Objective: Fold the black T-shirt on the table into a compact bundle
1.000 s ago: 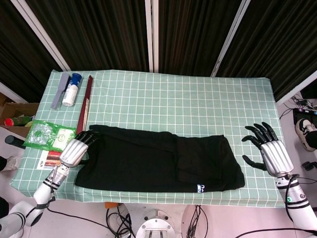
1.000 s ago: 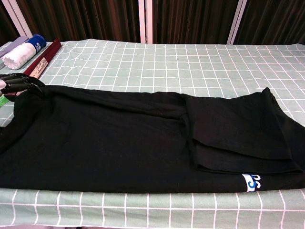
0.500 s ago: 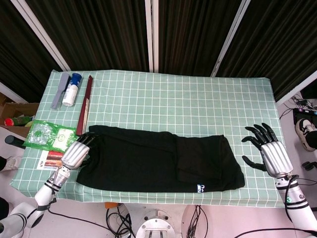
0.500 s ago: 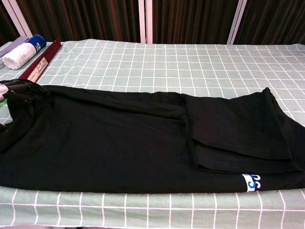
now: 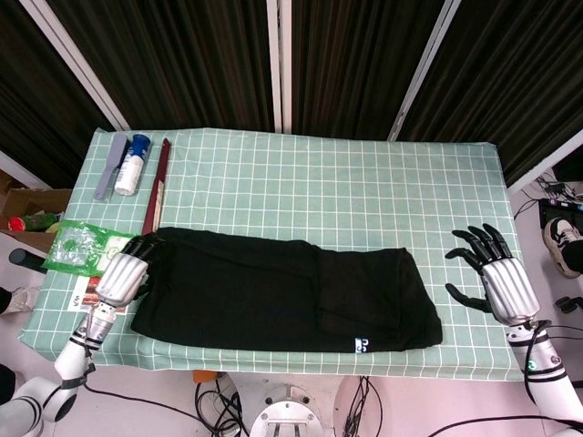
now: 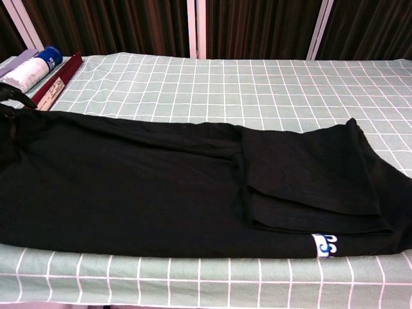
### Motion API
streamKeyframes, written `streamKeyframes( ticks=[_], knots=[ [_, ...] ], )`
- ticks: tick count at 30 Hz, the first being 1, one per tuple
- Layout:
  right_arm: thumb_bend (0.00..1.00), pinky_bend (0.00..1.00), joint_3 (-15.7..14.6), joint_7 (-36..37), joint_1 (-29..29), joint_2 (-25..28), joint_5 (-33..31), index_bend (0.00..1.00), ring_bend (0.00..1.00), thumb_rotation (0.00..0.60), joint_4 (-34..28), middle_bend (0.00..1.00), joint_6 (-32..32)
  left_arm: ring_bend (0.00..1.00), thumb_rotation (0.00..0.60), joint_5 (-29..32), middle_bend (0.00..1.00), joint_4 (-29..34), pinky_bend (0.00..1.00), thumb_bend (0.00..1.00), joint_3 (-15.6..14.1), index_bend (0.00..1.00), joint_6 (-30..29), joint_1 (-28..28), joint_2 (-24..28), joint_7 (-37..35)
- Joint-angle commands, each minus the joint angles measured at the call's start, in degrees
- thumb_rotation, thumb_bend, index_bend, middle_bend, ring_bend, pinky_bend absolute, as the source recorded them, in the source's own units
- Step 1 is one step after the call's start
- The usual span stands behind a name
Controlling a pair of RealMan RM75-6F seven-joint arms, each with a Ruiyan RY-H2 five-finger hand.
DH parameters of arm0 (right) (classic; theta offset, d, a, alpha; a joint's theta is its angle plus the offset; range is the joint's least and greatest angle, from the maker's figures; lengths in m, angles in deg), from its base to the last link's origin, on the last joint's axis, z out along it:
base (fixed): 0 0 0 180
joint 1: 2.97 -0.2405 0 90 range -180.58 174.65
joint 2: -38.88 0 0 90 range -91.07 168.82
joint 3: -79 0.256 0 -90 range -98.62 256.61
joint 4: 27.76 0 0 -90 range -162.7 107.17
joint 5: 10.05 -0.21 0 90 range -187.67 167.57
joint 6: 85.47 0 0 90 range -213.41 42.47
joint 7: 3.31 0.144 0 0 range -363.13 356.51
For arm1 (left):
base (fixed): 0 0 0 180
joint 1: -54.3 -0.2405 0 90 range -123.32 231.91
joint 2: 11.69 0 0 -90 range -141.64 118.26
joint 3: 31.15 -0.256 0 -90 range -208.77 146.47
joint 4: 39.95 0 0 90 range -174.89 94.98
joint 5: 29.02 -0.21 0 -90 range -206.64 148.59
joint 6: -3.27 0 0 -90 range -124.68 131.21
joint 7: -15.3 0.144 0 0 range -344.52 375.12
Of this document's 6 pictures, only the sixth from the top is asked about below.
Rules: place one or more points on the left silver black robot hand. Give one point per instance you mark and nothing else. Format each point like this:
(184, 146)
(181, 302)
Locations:
(16, 95)

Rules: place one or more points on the black T-shirt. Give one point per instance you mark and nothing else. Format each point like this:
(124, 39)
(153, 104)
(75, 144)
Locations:
(128, 186)

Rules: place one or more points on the white bottle with blue cap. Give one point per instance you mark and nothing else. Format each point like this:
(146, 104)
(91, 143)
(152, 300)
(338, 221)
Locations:
(29, 72)

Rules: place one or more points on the long dark red box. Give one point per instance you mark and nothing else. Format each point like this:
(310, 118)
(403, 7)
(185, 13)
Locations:
(67, 69)

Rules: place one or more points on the dark curtain partition panel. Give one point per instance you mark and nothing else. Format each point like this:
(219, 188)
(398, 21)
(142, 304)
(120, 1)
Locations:
(370, 29)
(257, 25)
(9, 32)
(112, 25)

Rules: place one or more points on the green checked tablecloth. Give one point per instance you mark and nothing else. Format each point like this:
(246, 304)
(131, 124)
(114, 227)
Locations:
(225, 90)

